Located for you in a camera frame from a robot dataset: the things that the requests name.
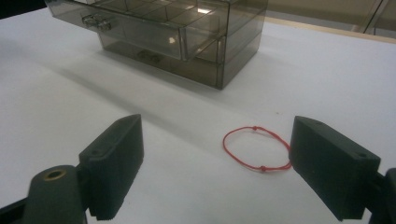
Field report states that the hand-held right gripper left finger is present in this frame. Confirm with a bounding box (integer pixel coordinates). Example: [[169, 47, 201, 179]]
[[78, 113, 145, 222]]

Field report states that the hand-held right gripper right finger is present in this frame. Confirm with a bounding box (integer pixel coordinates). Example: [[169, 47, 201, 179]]
[[289, 115, 382, 222]]

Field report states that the red string bracelet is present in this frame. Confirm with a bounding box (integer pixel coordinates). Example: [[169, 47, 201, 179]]
[[222, 125, 292, 174]]

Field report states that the smoky clear drawer organizer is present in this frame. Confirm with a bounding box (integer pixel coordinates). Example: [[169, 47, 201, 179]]
[[44, 0, 269, 91]]

